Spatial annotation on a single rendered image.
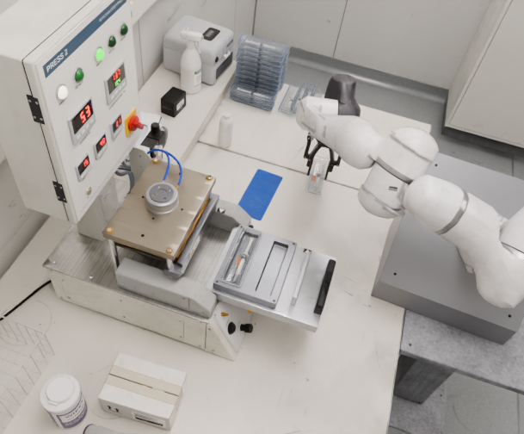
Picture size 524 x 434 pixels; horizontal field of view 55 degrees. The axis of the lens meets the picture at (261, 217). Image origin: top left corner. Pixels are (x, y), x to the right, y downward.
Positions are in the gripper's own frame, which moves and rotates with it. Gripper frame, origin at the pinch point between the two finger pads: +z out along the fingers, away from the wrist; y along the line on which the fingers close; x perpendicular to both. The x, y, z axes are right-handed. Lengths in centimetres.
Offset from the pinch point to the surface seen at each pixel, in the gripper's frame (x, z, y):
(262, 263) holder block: -56, -16, -9
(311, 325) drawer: -68, -14, 7
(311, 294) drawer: -60, -14, 5
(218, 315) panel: -69, -8, -17
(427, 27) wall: 186, 36, 47
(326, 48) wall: 190, 69, -11
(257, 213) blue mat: -19.8, 8.4, -16.5
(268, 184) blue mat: -5.3, 8.5, -16.2
